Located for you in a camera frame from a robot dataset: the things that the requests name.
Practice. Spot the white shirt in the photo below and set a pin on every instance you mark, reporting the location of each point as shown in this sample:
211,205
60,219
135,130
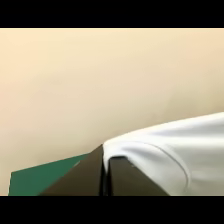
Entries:
180,150

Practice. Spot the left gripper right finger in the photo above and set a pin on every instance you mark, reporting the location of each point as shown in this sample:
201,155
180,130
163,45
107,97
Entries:
133,181

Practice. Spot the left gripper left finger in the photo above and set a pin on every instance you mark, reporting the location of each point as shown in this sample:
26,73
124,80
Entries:
83,176

